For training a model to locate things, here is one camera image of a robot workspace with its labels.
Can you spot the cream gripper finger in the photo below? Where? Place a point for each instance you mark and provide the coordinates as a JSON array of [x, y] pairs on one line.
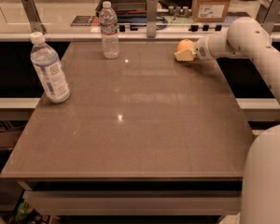
[[185, 55]]

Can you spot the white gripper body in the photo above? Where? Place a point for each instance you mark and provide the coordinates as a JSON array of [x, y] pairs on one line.
[[201, 50]]

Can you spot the orange fruit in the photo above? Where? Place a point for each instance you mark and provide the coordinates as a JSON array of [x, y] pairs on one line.
[[185, 44]]

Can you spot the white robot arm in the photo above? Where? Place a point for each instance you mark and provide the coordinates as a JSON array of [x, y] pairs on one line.
[[246, 38]]

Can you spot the clear plastic water bottle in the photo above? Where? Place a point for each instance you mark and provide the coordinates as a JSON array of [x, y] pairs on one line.
[[109, 31]]

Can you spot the blue label plastic bottle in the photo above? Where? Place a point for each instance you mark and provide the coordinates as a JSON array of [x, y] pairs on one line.
[[49, 69]]

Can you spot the cardboard box with label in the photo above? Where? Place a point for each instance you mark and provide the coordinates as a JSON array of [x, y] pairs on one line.
[[209, 10]]

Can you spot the brown table with drawer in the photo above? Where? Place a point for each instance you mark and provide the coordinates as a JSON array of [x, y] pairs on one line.
[[141, 135]]

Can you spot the green object under table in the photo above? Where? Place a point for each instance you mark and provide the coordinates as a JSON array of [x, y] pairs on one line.
[[23, 212]]

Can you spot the grey metal bracket centre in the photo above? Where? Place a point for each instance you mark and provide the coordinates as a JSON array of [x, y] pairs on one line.
[[151, 18]]

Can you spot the grey metal bracket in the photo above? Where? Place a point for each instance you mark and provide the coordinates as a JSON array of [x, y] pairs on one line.
[[33, 17], [269, 16], [151, 18]]

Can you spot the grey metal bracket right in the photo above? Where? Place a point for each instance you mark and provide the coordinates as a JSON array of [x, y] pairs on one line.
[[269, 16]]

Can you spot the grey metal bracket left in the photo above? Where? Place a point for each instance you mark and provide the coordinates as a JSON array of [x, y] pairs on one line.
[[33, 17]]

